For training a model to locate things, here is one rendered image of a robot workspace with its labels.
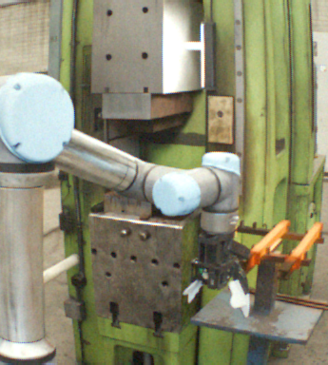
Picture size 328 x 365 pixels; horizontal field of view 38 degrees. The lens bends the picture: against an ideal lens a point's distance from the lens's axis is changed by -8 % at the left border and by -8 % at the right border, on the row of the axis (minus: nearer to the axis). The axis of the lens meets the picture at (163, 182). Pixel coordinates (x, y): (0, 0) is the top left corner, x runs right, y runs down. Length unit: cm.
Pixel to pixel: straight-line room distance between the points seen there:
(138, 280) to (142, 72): 77
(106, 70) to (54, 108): 125
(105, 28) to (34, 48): 750
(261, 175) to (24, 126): 134
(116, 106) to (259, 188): 60
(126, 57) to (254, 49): 47
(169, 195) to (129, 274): 106
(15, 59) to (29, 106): 903
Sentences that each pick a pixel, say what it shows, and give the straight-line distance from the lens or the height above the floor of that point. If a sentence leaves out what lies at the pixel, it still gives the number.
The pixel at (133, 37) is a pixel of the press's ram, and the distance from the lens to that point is 184.
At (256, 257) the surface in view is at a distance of 140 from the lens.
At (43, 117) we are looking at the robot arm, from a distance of 64.
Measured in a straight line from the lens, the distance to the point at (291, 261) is 135.
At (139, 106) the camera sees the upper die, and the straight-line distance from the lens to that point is 183.
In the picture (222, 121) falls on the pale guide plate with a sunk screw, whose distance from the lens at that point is 185.
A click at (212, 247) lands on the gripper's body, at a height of 110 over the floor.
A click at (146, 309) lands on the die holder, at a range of 197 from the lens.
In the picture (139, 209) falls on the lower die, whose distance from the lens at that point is 190.
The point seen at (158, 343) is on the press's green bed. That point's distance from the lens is 204.
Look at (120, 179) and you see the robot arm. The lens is 96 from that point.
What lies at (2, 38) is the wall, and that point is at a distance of 993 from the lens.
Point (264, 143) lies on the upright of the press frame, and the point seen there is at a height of 119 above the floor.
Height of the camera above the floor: 146
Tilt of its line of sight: 13 degrees down
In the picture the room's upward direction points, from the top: straight up
